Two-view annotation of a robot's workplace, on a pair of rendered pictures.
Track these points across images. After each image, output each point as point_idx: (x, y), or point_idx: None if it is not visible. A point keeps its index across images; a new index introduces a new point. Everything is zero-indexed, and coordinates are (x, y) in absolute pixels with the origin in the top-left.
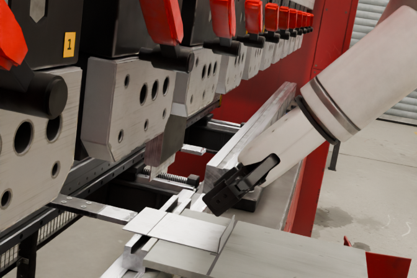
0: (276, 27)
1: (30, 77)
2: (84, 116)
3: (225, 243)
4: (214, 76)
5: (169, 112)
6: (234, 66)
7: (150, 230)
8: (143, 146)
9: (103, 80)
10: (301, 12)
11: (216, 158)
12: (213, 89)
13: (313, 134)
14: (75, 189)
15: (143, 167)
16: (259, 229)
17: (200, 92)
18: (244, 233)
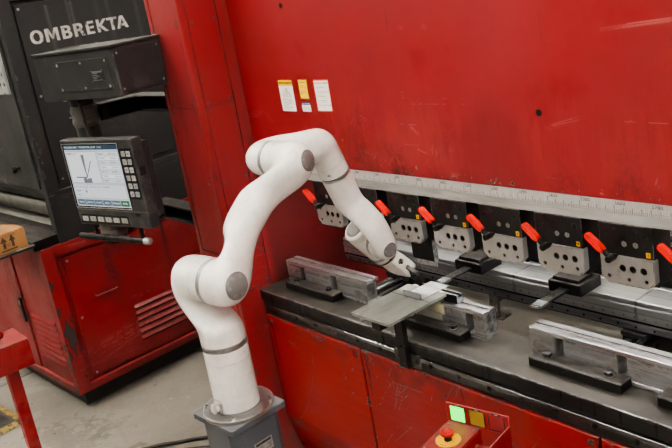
0: (476, 229)
1: (315, 204)
2: None
3: (410, 297)
4: (416, 232)
5: None
6: (448, 238)
7: (427, 285)
8: (634, 319)
9: None
10: (657, 246)
11: (554, 324)
12: (419, 238)
13: None
14: (535, 296)
15: (634, 337)
16: (418, 305)
17: (404, 234)
18: (417, 302)
